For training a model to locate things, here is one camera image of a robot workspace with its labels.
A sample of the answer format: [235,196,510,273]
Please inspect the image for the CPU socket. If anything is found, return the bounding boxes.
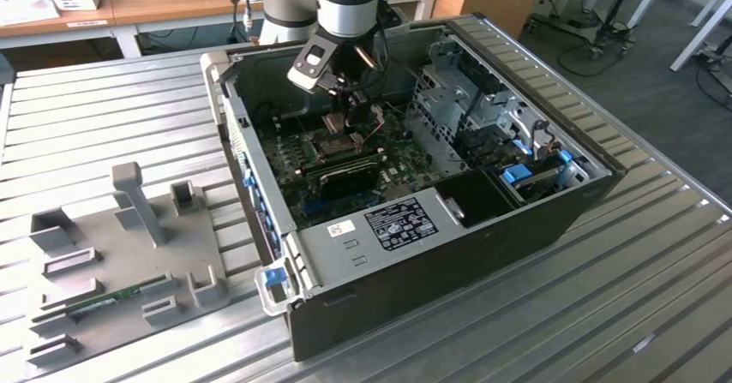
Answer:
[306,134,370,165]

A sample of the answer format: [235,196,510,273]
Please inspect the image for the silver metal drive cage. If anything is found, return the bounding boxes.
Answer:
[406,31,596,195]

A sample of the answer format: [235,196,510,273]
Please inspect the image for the dark green RAM stick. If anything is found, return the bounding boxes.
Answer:
[298,152,385,178]

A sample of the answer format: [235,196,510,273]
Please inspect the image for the green motherboard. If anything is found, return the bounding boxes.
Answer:
[254,99,479,232]

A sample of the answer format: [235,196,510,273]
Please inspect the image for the black graphics card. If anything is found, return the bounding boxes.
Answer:
[315,161,383,203]

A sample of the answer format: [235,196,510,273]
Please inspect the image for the blue disk carrier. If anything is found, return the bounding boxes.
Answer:
[497,164,537,187]

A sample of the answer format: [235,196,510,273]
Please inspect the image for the silver power supply unit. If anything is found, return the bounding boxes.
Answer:
[283,188,467,305]

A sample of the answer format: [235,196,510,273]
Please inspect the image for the silver hard disk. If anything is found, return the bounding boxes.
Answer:
[502,166,577,206]

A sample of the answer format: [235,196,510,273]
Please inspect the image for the black rolling stand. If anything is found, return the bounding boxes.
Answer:
[525,0,637,58]

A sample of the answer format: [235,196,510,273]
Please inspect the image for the blue case latch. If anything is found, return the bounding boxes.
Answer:
[259,266,286,289]

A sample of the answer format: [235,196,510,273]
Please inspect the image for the black open PC case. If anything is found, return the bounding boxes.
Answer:
[198,12,637,362]

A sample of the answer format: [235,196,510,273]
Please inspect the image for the grey parts rack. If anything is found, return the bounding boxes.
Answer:
[25,161,234,369]

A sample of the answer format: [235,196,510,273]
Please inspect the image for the clear plastic bag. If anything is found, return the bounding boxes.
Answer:
[0,0,61,27]

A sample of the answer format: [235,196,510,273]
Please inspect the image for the white table sticker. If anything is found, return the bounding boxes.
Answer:
[630,333,657,355]

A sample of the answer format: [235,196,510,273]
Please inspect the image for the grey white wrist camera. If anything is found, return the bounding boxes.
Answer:
[284,35,339,93]

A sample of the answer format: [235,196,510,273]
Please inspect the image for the grey cable connector bundle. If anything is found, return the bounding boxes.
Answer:
[526,118,561,162]

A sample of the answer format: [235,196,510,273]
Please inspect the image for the wooden desk white frame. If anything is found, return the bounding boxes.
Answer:
[105,0,445,58]
[0,0,124,61]

